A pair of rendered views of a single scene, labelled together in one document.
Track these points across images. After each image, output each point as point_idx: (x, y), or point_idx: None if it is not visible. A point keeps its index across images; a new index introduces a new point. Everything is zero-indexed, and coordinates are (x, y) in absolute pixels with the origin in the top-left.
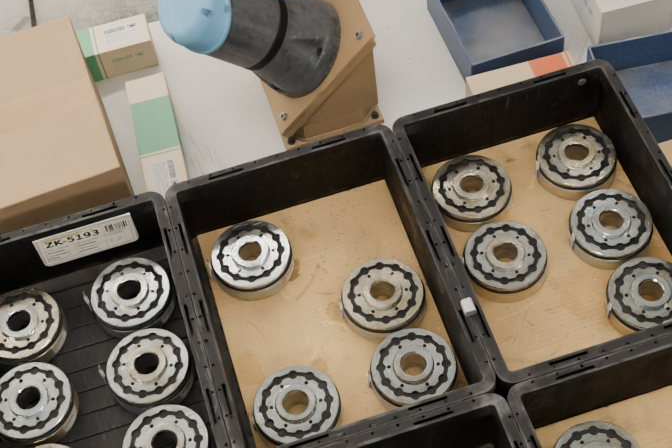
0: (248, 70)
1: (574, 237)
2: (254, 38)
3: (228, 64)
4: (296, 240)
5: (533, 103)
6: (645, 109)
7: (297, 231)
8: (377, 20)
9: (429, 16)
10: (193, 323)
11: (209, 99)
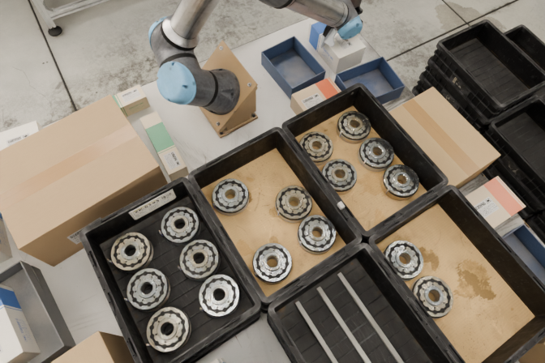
0: None
1: (365, 161)
2: (206, 94)
3: None
4: (246, 183)
5: (333, 105)
6: None
7: (245, 178)
8: None
9: (263, 67)
10: (221, 238)
11: (178, 119)
